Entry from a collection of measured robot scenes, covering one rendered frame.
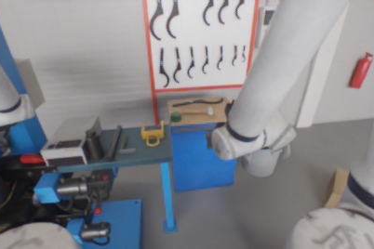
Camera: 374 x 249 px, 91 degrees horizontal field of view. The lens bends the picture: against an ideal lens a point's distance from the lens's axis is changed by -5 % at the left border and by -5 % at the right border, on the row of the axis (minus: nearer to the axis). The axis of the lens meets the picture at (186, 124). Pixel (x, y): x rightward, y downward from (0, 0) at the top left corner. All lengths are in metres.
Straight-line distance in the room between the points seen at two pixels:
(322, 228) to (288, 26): 0.31
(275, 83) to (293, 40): 0.07
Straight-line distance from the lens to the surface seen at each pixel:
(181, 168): 2.18
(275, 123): 0.58
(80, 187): 1.33
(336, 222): 0.41
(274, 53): 0.35
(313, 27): 0.33
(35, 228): 0.42
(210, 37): 2.85
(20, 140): 1.69
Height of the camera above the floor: 1.85
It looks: 30 degrees down
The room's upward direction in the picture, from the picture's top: 1 degrees counter-clockwise
